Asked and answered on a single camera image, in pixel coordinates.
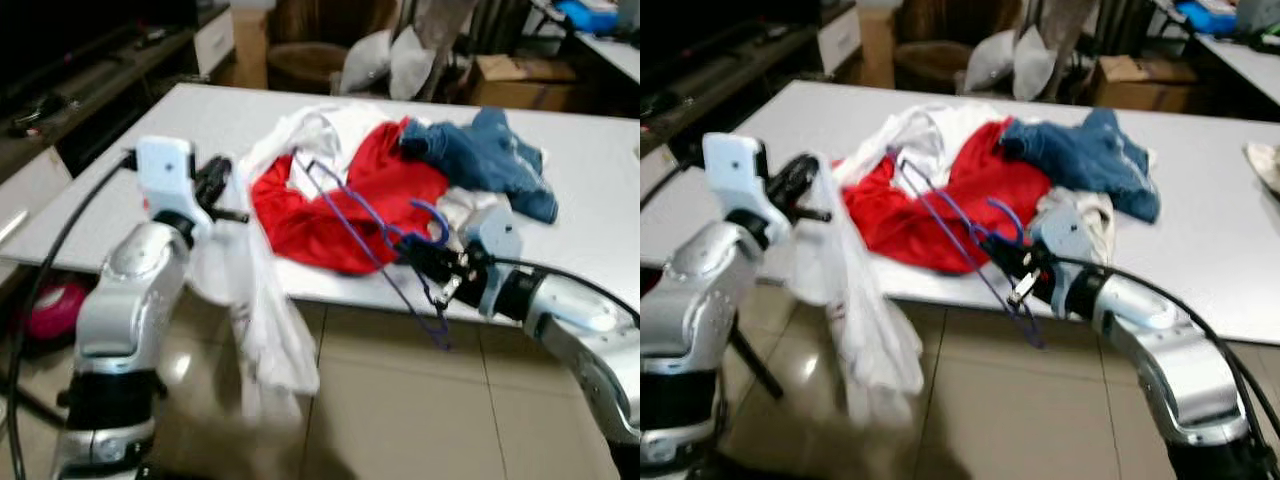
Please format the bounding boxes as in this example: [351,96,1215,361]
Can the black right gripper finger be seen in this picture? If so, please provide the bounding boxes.
[980,234,1027,264]
[396,233,449,269]
[425,268,467,307]
[1005,270,1042,307]

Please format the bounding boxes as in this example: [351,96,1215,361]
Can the purple wire hanger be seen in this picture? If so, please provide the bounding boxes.
[885,148,1046,349]
[290,148,453,351]

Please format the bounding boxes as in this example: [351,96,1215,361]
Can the cream pants with dark stitching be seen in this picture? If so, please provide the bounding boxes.
[437,188,521,251]
[1030,187,1116,266]

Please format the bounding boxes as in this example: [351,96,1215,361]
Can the white shirt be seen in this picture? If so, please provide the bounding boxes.
[185,150,323,423]
[790,150,926,429]
[835,100,1011,186]
[243,100,406,196]

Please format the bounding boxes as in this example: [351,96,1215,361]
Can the red garment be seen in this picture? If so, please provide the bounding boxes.
[250,118,453,278]
[840,118,1053,276]

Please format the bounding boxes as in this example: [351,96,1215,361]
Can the blue denim jeans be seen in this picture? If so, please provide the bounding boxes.
[1000,107,1163,224]
[400,107,559,224]

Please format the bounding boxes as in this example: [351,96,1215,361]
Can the tall tan box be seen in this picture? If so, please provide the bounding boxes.
[230,5,271,91]
[858,5,898,89]

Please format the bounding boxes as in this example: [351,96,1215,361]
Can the white drawer unit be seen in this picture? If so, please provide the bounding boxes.
[817,5,861,73]
[193,10,236,76]

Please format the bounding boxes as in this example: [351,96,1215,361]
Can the dark TV bench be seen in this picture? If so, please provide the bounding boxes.
[0,20,201,181]
[640,20,821,151]

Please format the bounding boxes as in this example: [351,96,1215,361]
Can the black table leg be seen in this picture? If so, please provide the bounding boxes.
[725,325,788,401]

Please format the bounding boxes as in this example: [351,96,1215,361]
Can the white pillow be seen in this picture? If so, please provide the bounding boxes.
[388,25,438,101]
[338,30,393,96]
[1012,25,1063,101]
[963,30,1018,93]

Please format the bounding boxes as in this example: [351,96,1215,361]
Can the white low cabinet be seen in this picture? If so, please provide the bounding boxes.
[0,145,73,246]

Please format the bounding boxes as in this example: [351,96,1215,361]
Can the brown cardboard box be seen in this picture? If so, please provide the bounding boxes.
[468,55,581,113]
[1090,55,1201,113]

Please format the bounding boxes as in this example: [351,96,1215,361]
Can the magenta round object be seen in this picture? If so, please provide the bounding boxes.
[25,280,91,344]

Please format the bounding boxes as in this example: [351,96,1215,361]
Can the beige cloth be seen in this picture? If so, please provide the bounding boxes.
[1245,142,1280,196]

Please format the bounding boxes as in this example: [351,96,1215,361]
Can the blue plastic box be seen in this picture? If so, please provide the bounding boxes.
[555,0,621,36]
[1175,0,1241,36]

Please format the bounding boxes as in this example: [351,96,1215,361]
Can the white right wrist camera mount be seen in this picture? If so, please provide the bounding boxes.
[465,210,523,263]
[1040,205,1091,264]

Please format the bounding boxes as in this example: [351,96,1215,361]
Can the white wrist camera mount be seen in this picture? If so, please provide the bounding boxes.
[702,132,768,216]
[135,136,198,216]
[1040,205,1091,264]
[465,210,523,263]

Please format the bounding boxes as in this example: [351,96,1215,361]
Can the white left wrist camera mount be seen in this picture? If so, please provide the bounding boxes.
[135,136,198,216]
[702,132,768,216]

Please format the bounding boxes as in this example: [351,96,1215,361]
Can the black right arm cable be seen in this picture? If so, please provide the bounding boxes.
[493,256,641,303]
[1058,254,1280,441]

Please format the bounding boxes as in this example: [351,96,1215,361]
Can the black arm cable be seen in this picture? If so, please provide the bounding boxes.
[493,256,641,303]
[1058,254,1280,441]
[640,150,706,206]
[0,148,138,480]

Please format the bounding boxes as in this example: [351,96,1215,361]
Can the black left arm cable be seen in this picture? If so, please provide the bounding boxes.
[0,148,138,480]
[640,150,706,206]

